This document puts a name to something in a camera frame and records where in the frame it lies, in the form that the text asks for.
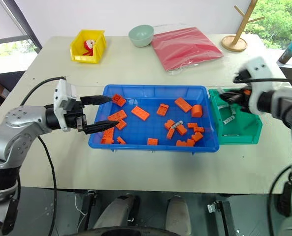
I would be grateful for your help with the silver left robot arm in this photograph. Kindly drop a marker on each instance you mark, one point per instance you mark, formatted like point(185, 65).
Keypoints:
point(17, 127)

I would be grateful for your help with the orange flat toy plate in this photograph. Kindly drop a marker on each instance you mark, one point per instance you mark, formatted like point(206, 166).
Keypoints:
point(118, 115)
point(140, 113)

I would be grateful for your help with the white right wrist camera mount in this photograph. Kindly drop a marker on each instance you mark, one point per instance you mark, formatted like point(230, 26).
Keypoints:
point(257, 73)

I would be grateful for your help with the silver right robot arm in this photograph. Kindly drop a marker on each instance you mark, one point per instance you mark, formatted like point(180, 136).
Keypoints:
point(283, 100)

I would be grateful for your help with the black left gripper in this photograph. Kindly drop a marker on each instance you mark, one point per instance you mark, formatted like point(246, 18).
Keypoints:
point(73, 115)

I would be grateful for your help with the pale green bowl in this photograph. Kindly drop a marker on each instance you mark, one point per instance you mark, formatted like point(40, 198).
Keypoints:
point(140, 34)

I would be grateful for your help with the blue plastic bin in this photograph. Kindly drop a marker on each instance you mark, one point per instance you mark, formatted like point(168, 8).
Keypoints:
point(145, 132)

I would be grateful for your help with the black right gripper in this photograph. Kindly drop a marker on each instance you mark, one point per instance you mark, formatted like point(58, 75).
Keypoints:
point(244, 100)

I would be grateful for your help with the red and white toy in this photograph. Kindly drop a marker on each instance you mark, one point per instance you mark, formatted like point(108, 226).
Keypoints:
point(89, 45)

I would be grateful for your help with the teal water bottle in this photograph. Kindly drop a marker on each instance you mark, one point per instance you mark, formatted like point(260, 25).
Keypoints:
point(289, 50)

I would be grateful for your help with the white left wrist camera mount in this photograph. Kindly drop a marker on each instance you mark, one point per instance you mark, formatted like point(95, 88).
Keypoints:
point(62, 93)

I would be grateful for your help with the wooden mug tree stand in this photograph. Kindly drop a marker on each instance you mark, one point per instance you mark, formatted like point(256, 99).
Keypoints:
point(234, 43)

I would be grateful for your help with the white battery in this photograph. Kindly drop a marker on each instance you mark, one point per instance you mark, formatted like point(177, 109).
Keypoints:
point(233, 112)
point(229, 120)
point(177, 125)

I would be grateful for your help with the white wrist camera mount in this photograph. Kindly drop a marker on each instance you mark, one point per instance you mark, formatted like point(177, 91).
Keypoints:
point(257, 73)
point(62, 93)

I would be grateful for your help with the orange long toy brick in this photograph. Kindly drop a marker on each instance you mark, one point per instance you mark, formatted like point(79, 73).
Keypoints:
point(108, 136)
point(183, 105)

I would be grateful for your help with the green plastic bin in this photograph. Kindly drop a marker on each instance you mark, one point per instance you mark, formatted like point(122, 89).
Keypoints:
point(244, 127)

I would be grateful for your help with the yellow plastic bin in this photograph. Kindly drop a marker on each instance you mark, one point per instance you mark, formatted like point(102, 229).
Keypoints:
point(86, 58)

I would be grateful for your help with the orange cylinder toy block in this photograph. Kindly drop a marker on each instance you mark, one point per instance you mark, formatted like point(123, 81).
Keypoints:
point(197, 111)

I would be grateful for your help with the red plastic bag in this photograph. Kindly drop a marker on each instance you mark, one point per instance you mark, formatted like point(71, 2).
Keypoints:
point(185, 46)

